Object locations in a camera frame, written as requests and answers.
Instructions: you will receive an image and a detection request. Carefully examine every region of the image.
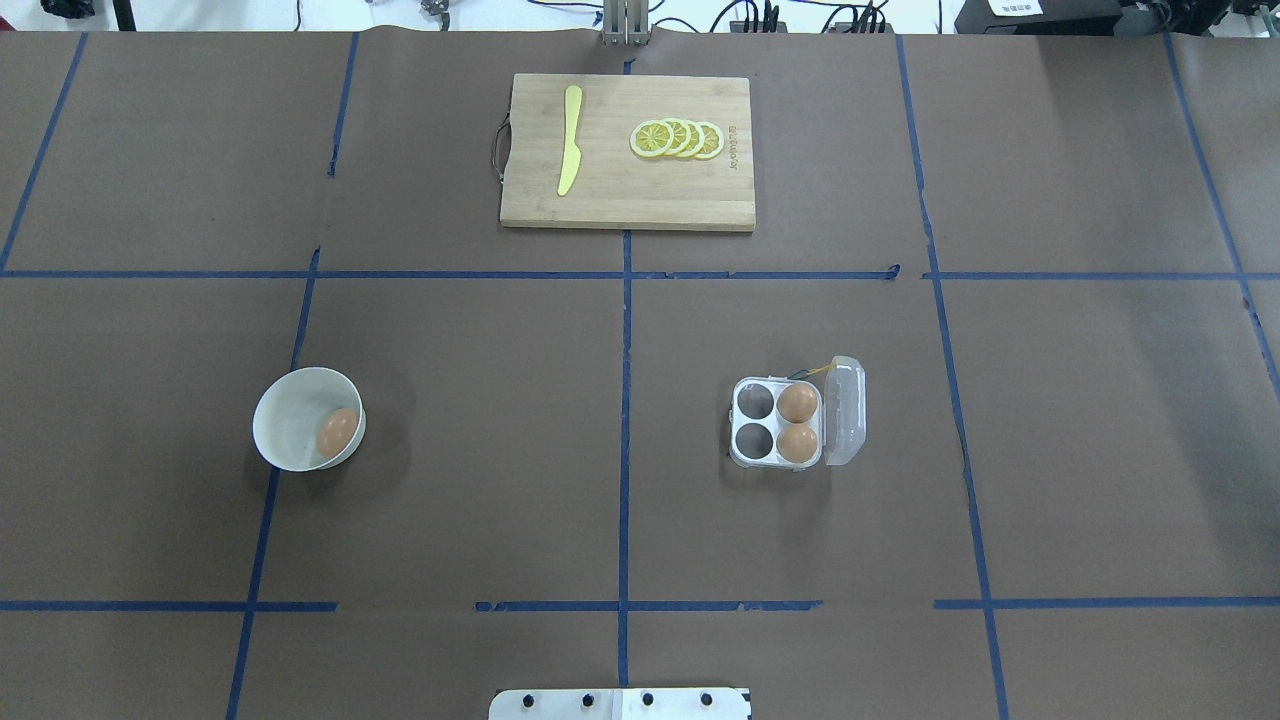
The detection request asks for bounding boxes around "bamboo cutting board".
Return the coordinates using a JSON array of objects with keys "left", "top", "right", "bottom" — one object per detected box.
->
[{"left": 500, "top": 73, "right": 756, "bottom": 233}]

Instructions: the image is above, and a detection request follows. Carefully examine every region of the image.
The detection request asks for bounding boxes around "yellow plastic knife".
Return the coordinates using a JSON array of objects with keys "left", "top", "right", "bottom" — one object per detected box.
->
[{"left": 557, "top": 85, "right": 584, "bottom": 197}]

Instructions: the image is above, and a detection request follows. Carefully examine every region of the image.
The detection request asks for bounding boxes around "aluminium frame post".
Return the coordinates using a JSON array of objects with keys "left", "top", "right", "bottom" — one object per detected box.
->
[{"left": 600, "top": 0, "right": 652, "bottom": 47}]

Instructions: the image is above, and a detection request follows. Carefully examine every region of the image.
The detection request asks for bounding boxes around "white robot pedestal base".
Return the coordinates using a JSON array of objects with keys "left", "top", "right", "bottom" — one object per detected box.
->
[{"left": 488, "top": 687, "right": 753, "bottom": 719}]

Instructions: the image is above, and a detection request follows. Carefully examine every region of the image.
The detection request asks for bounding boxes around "clear plastic egg box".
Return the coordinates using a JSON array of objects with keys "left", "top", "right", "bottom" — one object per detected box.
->
[{"left": 726, "top": 355, "right": 868, "bottom": 471}]

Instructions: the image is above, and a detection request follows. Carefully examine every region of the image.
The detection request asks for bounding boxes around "brown egg in box near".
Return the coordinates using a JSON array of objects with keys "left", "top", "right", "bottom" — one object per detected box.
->
[{"left": 776, "top": 424, "right": 820, "bottom": 465}]

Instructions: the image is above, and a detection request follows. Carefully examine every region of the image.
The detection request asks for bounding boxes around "lemon slice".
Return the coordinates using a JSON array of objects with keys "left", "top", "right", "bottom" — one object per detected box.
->
[
  {"left": 692, "top": 120, "right": 724, "bottom": 160},
  {"left": 673, "top": 120, "right": 705, "bottom": 158},
  {"left": 660, "top": 117, "right": 691, "bottom": 156},
  {"left": 628, "top": 120, "right": 676, "bottom": 158}
]

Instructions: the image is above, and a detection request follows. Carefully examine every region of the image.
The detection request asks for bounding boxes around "brown egg in box far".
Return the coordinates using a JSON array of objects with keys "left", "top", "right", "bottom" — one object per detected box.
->
[{"left": 776, "top": 382, "right": 820, "bottom": 424}]

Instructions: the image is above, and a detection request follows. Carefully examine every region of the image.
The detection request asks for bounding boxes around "white bowl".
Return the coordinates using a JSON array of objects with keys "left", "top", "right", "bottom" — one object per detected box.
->
[{"left": 252, "top": 366, "right": 369, "bottom": 473}]

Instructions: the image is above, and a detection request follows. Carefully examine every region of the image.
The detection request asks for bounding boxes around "brown egg from bowl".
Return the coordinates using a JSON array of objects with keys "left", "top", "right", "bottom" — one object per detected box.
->
[{"left": 315, "top": 407, "right": 360, "bottom": 460}]

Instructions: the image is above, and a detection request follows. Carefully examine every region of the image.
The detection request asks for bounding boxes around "brown egg in box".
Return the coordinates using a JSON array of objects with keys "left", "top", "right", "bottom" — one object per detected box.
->
[
  {"left": 776, "top": 382, "right": 820, "bottom": 424},
  {"left": 776, "top": 424, "right": 820, "bottom": 465}
]

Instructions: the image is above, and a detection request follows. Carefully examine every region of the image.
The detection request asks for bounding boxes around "lemon slice front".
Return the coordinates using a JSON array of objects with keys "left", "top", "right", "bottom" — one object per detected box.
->
[{"left": 628, "top": 120, "right": 676, "bottom": 158}]

